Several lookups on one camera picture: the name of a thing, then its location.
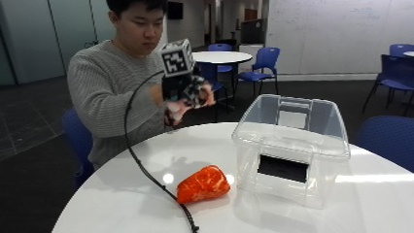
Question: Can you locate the clear plastic storage bin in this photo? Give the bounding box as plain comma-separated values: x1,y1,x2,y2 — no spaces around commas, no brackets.
231,93,352,210

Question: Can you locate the black cable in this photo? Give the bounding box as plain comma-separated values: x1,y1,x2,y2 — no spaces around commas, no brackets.
123,70,201,233

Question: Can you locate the dark cabinet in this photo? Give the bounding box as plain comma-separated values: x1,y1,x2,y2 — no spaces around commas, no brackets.
240,18,265,46

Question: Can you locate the the person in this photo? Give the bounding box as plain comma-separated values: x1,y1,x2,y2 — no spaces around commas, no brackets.
67,0,217,170

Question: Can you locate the dark blue chair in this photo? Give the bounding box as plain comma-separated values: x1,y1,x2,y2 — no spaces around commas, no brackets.
361,53,414,117

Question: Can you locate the black wall screen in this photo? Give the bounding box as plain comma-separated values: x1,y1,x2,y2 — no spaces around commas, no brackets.
167,1,185,20

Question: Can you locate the white box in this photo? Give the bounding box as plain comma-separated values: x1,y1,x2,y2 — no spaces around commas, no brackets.
237,43,265,74

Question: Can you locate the white cube with black markers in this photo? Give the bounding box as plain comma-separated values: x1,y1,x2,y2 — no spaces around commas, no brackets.
159,38,197,79

